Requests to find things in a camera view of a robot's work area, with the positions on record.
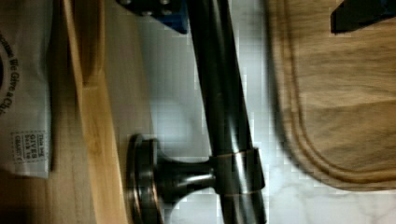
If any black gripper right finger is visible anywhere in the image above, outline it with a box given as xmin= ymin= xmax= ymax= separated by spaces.
xmin=330 ymin=0 xmax=396 ymax=34

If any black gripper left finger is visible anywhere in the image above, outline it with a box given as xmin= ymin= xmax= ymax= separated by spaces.
xmin=116 ymin=0 xmax=188 ymax=35

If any wooden cutting board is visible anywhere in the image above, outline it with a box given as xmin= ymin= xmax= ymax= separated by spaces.
xmin=267 ymin=0 xmax=396 ymax=191

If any bamboo drawer with black handle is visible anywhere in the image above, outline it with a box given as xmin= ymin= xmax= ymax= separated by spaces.
xmin=61 ymin=0 xmax=266 ymax=224

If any white printed bag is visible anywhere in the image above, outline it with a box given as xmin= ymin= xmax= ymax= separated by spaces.
xmin=0 ymin=0 xmax=53 ymax=178

